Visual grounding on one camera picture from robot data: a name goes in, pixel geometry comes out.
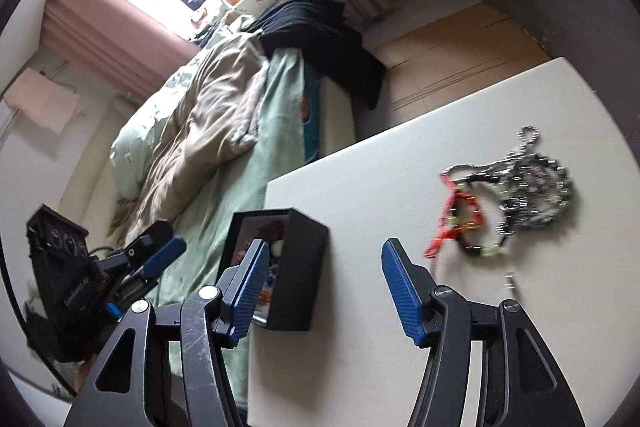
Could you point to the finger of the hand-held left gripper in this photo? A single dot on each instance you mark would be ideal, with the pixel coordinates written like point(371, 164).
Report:
point(167, 253)
point(150, 239)

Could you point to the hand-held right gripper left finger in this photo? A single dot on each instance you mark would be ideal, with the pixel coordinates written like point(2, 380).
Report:
point(248, 289)

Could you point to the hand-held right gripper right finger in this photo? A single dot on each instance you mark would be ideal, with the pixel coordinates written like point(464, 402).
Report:
point(400, 289)

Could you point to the black jewelry box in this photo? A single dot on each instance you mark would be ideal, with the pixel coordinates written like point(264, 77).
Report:
point(300, 267)

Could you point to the small metal pendant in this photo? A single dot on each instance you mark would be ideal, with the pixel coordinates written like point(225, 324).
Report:
point(512, 284)

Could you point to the light green patterned quilt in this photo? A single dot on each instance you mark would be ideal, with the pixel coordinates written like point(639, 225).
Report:
point(135, 132)

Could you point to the beige duvet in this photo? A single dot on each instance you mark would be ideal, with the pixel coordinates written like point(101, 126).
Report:
point(205, 117)

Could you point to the pink towel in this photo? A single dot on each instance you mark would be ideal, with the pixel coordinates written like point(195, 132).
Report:
point(42, 102)

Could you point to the white bed base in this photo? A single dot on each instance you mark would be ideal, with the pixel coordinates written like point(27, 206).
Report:
point(337, 122)

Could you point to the bed with green sheet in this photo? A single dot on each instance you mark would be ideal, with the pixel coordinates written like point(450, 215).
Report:
point(280, 107)

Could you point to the black blanket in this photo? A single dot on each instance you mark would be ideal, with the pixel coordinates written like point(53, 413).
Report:
point(320, 37)

